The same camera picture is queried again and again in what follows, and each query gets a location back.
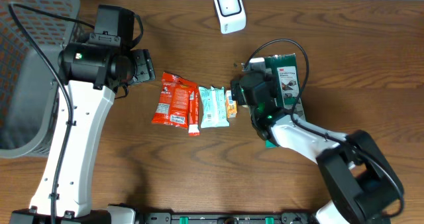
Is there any small orange box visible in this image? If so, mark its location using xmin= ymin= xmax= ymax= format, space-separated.
xmin=225 ymin=90 xmax=237 ymax=119

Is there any light teal snack pack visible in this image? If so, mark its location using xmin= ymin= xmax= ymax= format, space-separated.
xmin=199 ymin=87 xmax=230 ymax=129

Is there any red snack bag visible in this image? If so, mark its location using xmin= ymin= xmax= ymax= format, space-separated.
xmin=152 ymin=72 xmax=197 ymax=129

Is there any green white wipes pack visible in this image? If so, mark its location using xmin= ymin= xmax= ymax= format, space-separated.
xmin=263 ymin=53 xmax=307 ymax=149

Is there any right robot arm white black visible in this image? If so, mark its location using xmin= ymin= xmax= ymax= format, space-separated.
xmin=231 ymin=74 xmax=405 ymax=223

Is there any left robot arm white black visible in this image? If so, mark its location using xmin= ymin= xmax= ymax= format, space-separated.
xmin=10 ymin=43 xmax=155 ymax=223

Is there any grey plastic shopping basket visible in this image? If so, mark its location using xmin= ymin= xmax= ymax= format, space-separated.
xmin=1 ymin=0 xmax=80 ymax=158

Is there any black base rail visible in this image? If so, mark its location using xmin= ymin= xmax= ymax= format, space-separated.
xmin=140 ymin=213 xmax=317 ymax=224

